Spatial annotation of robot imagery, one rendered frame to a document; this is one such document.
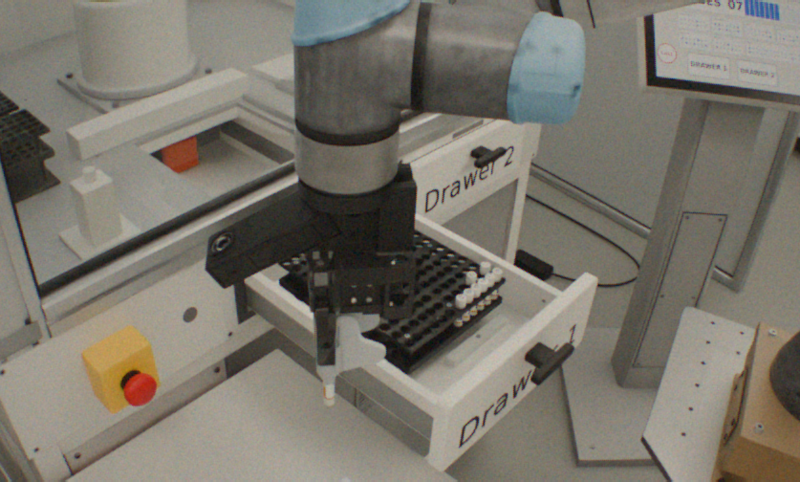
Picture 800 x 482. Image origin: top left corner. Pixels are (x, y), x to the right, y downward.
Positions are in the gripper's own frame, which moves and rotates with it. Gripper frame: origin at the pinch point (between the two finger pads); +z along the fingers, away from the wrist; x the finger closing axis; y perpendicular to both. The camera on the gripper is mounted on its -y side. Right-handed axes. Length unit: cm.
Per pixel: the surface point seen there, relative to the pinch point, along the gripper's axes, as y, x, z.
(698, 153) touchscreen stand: 85, 75, 21
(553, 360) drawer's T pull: 25.0, 5.3, 6.9
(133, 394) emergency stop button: -20.2, 6.5, 9.8
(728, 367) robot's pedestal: 59, 14, 22
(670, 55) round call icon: 69, 70, -3
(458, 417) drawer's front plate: 13.4, -0.3, 8.2
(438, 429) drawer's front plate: 11.4, -0.7, 9.4
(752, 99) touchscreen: 87, 64, 2
